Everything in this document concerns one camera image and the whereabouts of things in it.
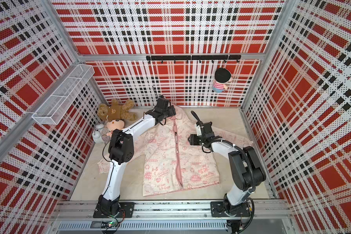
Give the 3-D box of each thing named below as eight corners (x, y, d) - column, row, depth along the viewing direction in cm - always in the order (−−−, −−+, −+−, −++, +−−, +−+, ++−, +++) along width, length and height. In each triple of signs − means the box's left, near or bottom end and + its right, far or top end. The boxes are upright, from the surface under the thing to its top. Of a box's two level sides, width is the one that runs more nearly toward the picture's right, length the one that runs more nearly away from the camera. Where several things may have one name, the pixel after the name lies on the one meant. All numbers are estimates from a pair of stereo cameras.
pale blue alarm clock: (97, 144, 98) (89, 136, 90) (102, 131, 105) (95, 123, 97) (108, 144, 98) (101, 136, 90) (112, 131, 104) (106, 123, 97)
